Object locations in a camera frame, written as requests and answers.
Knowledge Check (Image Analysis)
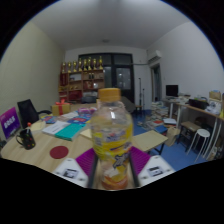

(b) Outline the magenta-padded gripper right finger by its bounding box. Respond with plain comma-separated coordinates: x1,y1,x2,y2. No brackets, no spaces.
128,145,176,190

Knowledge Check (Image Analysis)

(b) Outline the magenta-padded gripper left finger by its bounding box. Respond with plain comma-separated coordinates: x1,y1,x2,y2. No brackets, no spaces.
52,147,100,190

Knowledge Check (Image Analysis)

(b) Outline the yellow-labelled drink bottle orange cap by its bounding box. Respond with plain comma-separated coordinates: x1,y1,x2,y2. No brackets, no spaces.
89,87,134,191

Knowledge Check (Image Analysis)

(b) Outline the flat round red coaster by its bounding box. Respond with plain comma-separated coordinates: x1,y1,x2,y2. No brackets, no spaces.
49,145,70,160

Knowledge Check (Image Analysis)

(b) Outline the teal book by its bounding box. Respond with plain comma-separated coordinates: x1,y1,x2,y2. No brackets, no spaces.
54,123,86,142

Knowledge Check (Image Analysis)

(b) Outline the white paper sheet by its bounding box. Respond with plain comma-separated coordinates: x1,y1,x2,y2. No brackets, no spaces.
42,120,70,136

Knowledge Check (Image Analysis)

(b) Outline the black mug with dots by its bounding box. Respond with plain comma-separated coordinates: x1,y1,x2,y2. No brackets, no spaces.
15,122,37,151

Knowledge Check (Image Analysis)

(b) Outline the brown wooden stool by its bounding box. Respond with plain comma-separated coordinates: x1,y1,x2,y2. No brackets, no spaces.
176,120,202,148

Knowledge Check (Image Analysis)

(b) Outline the pile of books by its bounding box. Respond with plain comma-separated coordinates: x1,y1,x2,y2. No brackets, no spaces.
145,100,178,129

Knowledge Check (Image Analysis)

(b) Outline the white round stool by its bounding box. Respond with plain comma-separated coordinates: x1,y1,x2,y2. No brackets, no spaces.
186,128,212,158

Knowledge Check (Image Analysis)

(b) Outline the yellow gift box red ribbon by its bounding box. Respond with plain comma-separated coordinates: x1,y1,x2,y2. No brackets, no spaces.
51,99,72,117

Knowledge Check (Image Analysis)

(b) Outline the black office chair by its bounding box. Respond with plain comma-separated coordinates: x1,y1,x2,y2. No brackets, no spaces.
16,98,53,129

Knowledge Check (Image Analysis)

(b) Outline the purple sign board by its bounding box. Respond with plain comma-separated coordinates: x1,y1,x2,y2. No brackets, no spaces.
0,106,22,140

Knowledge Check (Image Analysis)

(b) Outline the black computer monitor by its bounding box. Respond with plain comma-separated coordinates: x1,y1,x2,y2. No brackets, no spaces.
165,84,179,98

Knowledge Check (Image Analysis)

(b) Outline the wooden shelf unit with trophies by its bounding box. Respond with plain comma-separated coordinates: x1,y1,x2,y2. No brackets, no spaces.
58,55,106,103

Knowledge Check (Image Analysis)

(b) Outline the dark glass double door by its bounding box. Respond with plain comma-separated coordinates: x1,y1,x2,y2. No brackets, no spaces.
78,52,135,103

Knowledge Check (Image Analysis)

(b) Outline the wooden wall desk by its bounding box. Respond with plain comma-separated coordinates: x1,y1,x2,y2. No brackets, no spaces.
163,96,224,161

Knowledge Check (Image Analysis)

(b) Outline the white wall air conditioner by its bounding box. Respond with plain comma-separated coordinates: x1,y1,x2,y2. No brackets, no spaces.
146,49,163,64

